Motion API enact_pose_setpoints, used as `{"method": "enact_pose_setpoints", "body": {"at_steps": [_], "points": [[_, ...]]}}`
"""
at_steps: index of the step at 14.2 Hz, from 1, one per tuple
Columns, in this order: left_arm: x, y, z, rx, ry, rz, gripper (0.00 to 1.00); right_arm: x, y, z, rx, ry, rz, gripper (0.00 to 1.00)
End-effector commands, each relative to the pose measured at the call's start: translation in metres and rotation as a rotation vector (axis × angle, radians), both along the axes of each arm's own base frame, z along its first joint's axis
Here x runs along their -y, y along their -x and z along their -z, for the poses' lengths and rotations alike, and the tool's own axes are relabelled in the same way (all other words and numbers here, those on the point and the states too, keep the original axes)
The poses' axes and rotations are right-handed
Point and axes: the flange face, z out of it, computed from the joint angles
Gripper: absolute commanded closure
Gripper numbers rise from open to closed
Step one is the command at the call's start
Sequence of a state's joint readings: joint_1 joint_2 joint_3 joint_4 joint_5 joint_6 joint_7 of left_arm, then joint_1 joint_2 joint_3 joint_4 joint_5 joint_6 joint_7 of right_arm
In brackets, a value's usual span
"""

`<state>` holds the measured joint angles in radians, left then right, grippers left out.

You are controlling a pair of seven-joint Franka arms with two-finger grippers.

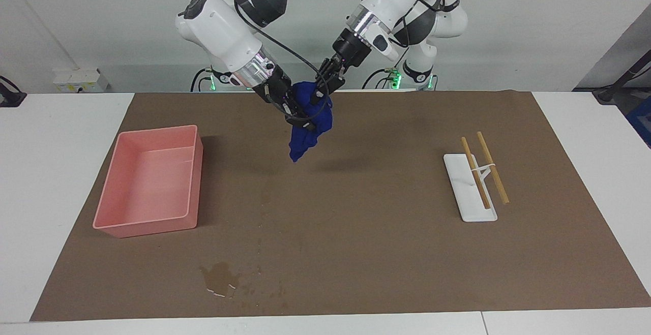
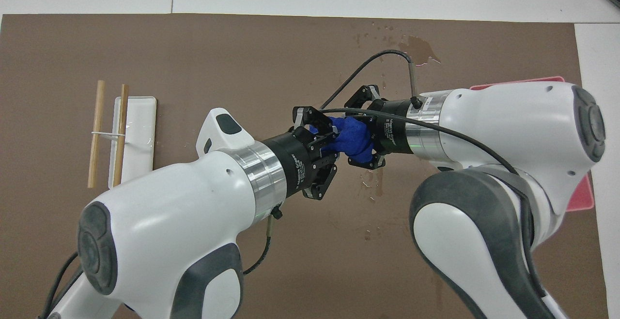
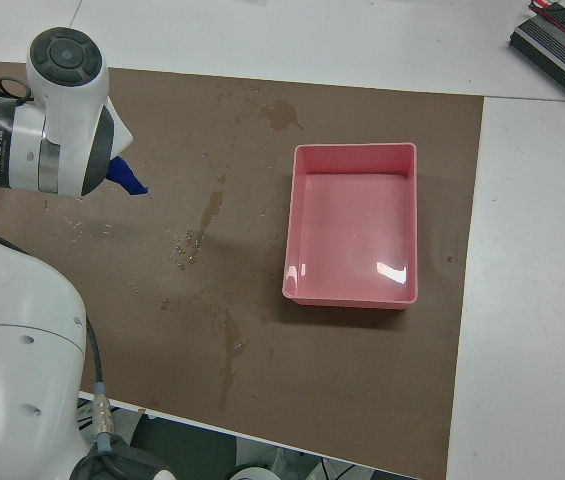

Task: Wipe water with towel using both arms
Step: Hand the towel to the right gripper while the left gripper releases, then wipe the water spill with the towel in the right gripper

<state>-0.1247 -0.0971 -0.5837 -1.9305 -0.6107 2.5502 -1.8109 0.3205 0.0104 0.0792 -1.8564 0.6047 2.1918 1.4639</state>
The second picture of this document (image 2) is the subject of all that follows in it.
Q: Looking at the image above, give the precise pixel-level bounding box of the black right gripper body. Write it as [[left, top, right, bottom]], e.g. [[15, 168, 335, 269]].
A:
[[373, 99, 415, 155]]

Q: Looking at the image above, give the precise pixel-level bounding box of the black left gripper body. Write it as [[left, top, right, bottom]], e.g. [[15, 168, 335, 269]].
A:
[[264, 132, 320, 199]]

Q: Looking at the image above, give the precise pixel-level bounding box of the blue towel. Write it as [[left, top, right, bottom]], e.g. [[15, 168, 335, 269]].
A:
[[310, 116, 376, 164]]

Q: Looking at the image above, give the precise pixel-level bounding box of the elongated water streak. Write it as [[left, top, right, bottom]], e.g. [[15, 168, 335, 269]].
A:
[[361, 169, 384, 201]]

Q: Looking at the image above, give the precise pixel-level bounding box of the wide water puddle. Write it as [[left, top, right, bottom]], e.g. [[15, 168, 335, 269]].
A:
[[398, 35, 441, 67]]

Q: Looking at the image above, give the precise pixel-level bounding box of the brown table mat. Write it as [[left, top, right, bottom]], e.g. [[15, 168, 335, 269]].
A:
[[0, 13, 610, 319]]

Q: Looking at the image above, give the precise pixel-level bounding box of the pink plastic bin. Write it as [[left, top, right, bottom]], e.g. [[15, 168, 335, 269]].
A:
[[469, 76, 595, 212]]

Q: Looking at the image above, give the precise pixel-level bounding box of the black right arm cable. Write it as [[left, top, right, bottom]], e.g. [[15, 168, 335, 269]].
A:
[[320, 49, 548, 300]]

